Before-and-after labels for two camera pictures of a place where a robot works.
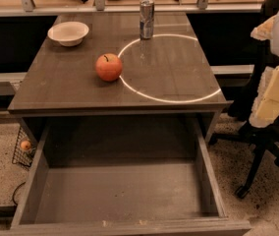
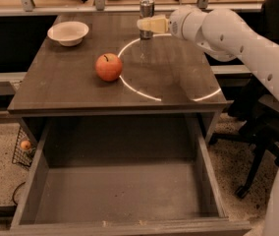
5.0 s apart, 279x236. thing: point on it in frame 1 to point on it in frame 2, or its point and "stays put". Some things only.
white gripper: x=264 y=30 to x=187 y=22
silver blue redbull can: x=146 y=18 stays put
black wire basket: x=26 y=148 stays put
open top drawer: x=122 y=176 stays put
